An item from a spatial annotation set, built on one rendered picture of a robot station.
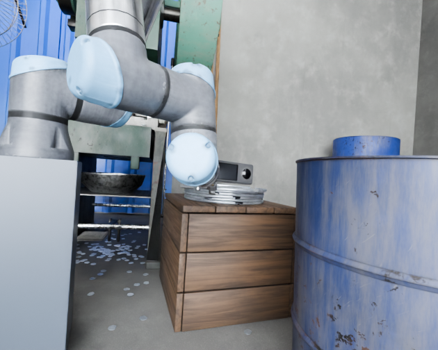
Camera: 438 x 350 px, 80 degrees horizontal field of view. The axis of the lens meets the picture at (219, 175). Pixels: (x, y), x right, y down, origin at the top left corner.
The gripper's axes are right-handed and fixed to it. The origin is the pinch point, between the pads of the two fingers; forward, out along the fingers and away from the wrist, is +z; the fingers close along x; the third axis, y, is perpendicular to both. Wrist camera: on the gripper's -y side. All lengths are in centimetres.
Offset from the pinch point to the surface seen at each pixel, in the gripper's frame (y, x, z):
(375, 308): -24.8, 19.1, -33.7
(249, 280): -11.5, 28.9, 8.8
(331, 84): -113, -136, 220
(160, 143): 29, -18, 43
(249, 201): -10.5, 5.7, 12.8
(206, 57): 11, -63, 48
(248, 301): -11.8, 35.4, 9.5
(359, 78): -149, -148, 228
